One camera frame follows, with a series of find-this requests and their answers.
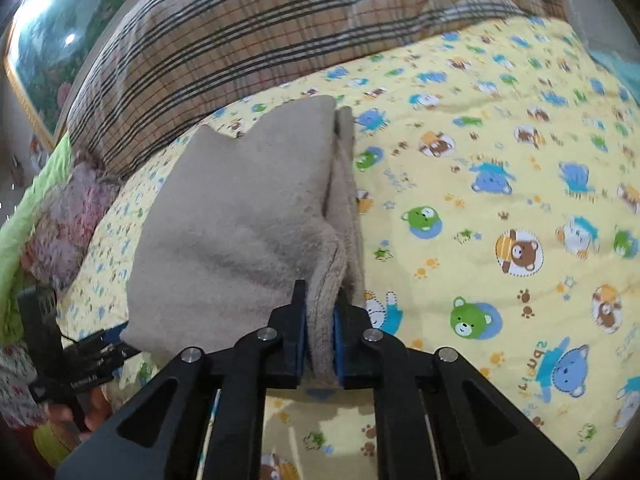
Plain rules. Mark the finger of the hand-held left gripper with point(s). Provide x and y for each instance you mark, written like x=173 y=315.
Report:
x=112 y=335
x=117 y=353

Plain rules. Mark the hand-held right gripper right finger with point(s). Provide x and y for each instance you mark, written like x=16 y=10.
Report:
x=338 y=347

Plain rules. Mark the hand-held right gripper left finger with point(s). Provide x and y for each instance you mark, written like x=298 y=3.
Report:
x=287 y=342

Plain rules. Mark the beige knitted sweater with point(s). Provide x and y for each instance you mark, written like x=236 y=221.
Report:
x=240 y=220

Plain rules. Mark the person's left hand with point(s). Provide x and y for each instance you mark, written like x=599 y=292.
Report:
x=95 y=410

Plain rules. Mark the pink floral cloth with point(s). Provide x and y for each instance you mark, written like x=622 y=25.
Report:
x=70 y=215

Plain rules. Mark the light green blanket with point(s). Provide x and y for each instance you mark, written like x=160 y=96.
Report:
x=30 y=210

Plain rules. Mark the yellow bear-print bed sheet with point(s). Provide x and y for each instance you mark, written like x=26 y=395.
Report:
x=475 y=210

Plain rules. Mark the gold-framed flower painting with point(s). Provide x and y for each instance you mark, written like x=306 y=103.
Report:
x=60 y=50

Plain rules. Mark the plaid brown pillow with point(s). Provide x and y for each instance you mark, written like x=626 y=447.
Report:
x=250 y=35

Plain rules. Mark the teal cloth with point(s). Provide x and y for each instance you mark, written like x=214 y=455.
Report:
x=620 y=67

